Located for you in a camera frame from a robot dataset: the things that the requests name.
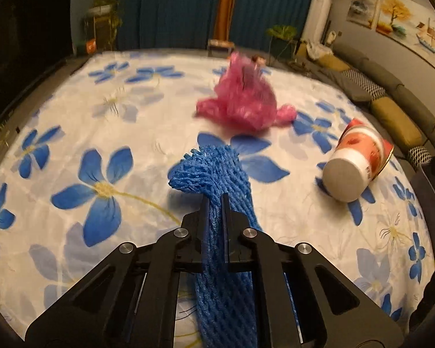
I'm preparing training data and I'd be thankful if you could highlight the blue curtain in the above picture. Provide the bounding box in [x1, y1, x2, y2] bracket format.
[118, 0, 225, 50]
[230, 0, 320, 50]

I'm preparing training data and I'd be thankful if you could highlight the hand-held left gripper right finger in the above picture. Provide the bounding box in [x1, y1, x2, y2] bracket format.
[221, 193, 405, 348]

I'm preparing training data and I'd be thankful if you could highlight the green potted plant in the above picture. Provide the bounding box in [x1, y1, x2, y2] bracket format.
[266, 25, 298, 59]

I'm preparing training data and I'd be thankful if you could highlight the grey landscape painting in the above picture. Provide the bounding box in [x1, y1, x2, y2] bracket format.
[348, 0, 380, 29]

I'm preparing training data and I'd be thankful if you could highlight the grey sofa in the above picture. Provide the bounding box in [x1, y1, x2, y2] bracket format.
[293, 36, 435, 258]

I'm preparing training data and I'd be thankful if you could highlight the white cloth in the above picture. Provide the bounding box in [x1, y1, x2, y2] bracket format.
[306, 41, 330, 59]

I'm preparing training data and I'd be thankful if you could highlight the black television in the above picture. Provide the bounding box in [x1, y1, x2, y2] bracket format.
[0, 0, 73, 117]

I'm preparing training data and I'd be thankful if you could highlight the pink plastic bag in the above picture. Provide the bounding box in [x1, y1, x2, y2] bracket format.
[195, 51, 298, 132]

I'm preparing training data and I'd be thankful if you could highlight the small checkered cushion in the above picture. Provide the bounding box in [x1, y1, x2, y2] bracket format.
[406, 146, 434, 164]

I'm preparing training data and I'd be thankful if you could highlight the large mustard cushion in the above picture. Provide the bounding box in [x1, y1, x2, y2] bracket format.
[370, 96, 423, 149]

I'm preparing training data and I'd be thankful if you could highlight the blue foam net sleeve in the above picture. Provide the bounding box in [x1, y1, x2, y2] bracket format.
[167, 144, 265, 348]

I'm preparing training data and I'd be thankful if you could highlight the large checkered cushion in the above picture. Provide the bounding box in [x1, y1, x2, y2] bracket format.
[341, 69, 385, 99]

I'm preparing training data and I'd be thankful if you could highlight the small mustard cushion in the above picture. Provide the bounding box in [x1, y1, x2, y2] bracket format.
[319, 56, 351, 72]

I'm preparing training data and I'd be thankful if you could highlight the white and red paper cup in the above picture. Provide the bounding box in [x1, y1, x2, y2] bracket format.
[322, 118, 395, 204]

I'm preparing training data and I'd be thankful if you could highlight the yellow tree and sailboat painting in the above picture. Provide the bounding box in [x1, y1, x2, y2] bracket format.
[376, 0, 435, 74]

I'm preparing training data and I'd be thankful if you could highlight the orange curtain strip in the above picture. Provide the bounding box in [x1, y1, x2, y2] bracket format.
[215, 0, 240, 43]

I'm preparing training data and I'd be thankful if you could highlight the trailing green plant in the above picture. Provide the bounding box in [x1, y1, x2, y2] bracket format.
[90, 0, 124, 51]

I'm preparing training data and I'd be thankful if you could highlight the white standing air conditioner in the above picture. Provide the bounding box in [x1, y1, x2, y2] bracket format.
[301, 0, 333, 44]

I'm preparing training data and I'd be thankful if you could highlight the small brown stool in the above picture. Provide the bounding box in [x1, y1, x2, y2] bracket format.
[207, 39, 236, 57]

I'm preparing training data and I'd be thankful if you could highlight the dark grey bin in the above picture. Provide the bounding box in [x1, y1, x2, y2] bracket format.
[413, 167, 435, 258]

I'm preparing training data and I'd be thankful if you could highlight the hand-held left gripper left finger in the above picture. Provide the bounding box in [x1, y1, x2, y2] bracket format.
[25, 196, 213, 348]

